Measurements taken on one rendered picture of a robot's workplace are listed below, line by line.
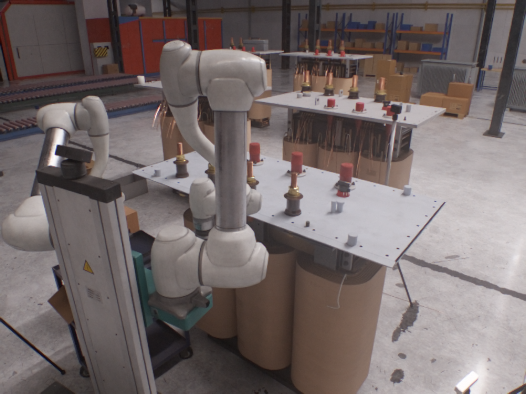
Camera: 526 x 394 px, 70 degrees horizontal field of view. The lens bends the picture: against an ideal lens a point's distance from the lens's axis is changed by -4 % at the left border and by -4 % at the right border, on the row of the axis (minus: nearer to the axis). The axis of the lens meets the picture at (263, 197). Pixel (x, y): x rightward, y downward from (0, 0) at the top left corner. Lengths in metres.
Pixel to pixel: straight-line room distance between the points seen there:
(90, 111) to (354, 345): 1.77
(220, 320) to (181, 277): 1.48
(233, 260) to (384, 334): 2.23
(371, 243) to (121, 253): 0.99
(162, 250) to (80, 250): 0.29
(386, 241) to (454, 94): 10.30
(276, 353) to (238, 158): 1.62
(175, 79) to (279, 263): 1.25
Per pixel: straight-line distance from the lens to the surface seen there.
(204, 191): 1.52
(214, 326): 2.82
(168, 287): 1.35
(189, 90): 1.21
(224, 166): 1.19
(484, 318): 3.77
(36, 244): 1.70
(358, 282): 1.96
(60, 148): 1.32
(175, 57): 1.19
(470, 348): 3.44
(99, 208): 1.23
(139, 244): 2.70
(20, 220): 1.72
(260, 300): 2.31
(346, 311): 2.02
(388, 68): 11.96
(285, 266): 2.16
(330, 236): 1.71
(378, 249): 1.66
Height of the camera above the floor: 2.20
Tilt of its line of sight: 24 degrees down
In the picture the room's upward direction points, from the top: straight up
